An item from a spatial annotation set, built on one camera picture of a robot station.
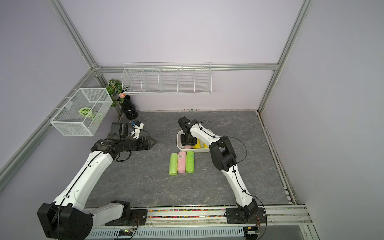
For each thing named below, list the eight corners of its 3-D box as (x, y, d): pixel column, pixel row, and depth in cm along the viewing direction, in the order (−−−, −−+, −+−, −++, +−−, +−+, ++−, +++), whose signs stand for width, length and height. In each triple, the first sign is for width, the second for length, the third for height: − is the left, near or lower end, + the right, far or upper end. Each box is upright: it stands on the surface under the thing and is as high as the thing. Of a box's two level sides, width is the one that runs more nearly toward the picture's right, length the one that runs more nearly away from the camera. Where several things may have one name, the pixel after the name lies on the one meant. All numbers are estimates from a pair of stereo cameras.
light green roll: (168, 175, 89) (167, 173, 87) (171, 155, 98) (170, 153, 96) (177, 175, 89) (176, 173, 87) (178, 155, 98) (178, 153, 96)
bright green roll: (185, 172, 90) (185, 170, 88) (186, 153, 98) (186, 151, 96) (194, 172, 90) (194, 170, 88) (194, 153, 98) (194, 151, 96)
